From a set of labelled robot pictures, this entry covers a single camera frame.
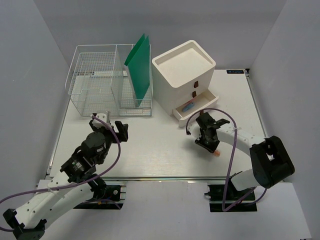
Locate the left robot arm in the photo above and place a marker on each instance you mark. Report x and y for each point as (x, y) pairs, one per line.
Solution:
(75, 183)

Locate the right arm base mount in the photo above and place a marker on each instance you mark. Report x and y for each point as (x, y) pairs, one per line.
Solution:
(215, 197)

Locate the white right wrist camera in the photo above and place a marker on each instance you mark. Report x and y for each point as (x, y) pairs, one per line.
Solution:
(188, 132)

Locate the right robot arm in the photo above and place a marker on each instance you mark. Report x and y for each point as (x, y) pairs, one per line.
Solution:
(270, 161)

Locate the green plastic folder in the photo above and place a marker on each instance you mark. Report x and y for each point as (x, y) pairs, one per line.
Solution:
(137, 66)

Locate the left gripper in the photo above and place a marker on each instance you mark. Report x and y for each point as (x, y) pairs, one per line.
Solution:
(123, 129)

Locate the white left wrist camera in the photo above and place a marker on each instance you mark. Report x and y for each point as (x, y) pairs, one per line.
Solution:
(101, 117)

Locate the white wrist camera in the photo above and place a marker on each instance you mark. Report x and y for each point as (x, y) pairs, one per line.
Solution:
(101, 117)
(188, 132)

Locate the white drawer cabinet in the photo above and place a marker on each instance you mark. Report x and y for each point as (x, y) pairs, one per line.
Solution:
(181, 74)

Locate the orange transparent lead case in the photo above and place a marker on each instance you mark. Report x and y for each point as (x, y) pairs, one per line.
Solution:
(217, 153)

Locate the white wire mesh organizer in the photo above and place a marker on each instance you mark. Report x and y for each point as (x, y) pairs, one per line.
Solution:
(97, 81)

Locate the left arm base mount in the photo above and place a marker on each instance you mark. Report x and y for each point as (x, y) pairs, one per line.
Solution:
(113, 198)

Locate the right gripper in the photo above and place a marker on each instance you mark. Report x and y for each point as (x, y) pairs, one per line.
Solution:
(199, 141)

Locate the white bottom drawer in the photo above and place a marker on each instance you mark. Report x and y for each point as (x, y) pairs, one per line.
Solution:
(204, 100)

